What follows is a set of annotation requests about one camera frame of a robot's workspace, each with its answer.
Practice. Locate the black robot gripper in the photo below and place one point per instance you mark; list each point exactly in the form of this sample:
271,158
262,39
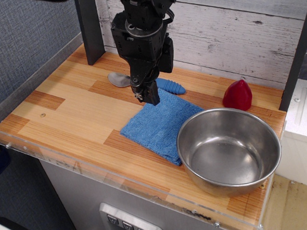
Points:
148,52

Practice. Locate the stainless steel pot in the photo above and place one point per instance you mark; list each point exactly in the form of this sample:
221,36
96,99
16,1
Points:
228,152

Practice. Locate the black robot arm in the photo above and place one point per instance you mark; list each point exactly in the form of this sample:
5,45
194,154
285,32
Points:
145,13

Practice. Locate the blue folded cloth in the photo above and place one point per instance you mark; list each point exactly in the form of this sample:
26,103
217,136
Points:
156,127

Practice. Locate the red plastic strawberry toy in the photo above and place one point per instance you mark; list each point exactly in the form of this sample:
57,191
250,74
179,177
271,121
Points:
238,95

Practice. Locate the silver button control panel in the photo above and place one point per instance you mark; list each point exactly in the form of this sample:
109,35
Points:
123,219

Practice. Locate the clear acrylic table guard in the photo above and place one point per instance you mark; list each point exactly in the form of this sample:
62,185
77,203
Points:
88,162

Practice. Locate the white box at right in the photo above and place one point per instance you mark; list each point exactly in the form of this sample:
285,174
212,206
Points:
293,164

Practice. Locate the spoon with blue handle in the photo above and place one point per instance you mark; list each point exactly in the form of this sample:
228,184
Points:
122,80

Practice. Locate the dark grey left post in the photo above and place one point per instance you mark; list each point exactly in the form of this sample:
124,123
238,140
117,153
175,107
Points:
90,29

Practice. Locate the dark grey post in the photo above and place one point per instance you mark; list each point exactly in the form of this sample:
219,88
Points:
90,29
295,69

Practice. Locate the dark grey right post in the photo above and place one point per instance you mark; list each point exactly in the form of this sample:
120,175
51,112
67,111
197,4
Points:
295,69

